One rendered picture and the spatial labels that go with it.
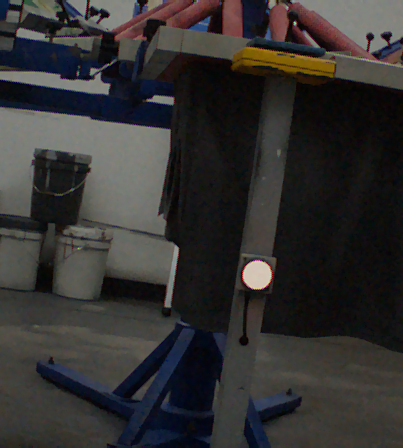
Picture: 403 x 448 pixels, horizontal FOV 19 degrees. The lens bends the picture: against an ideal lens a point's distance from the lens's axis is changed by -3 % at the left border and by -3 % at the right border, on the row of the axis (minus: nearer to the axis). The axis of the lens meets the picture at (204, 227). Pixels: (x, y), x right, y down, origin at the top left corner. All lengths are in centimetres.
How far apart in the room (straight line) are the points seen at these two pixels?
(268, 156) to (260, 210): 7
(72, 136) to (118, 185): 37
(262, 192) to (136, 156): 492
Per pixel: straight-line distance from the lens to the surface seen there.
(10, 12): 164
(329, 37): 314
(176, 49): 184
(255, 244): 166
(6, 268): 623
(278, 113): 166
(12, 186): 658
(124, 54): 266
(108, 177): 656
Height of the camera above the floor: 79
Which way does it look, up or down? 3 degrees down
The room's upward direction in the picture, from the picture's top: 8 degrees clockwise
